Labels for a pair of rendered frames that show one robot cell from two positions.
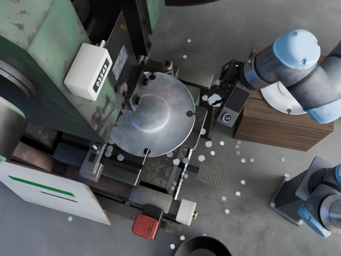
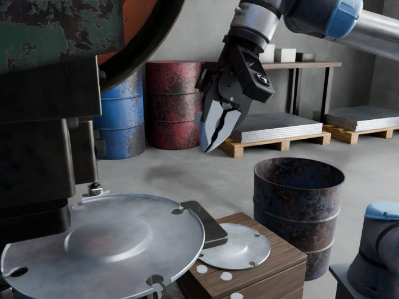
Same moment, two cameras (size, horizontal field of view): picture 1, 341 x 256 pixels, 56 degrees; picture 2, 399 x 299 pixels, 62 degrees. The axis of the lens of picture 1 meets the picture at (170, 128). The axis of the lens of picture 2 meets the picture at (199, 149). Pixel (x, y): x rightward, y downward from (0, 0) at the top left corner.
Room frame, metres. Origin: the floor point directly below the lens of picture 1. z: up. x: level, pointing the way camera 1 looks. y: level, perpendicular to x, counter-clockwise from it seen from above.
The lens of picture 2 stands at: (0.01, 0.32, 1.07)
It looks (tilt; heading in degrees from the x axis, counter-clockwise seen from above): 18 degrees down; 309
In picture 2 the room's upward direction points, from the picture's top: straight up
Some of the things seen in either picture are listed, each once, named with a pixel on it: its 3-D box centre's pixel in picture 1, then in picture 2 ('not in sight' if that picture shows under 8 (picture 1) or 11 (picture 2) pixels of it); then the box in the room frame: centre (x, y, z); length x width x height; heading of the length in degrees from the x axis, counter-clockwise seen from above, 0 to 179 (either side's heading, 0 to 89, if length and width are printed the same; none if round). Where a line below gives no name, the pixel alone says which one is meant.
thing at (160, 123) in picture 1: (149, 112); (109, 235); (0.40, 0.06, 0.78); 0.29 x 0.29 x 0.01
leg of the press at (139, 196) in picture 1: (74, 183); not in sight; (0.28, 0.42, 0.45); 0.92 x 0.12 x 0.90; 63
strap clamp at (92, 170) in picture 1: (94, 151); not in sight; (0.30, 0.25, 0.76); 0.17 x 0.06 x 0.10; 153
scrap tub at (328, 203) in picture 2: not in sight; (293, 216); (0.59, -1.14, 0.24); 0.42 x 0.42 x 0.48
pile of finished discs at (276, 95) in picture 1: (291, 85); (230, 244); (0.60, -0.59, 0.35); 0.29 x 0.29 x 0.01
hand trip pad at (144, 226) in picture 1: (146, 226); not in sight; (0.06, 0.12, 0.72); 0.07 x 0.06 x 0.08; 63
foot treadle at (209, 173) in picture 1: (165, 160); not in sight; (0.39, 0.05, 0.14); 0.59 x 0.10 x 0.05; 63
